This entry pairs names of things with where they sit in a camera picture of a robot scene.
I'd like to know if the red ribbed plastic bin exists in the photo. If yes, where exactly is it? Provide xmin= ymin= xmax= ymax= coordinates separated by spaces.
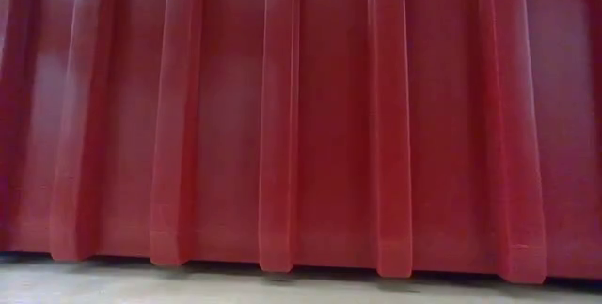
xmin=0 ymin=0 xmax=602 ymax=286

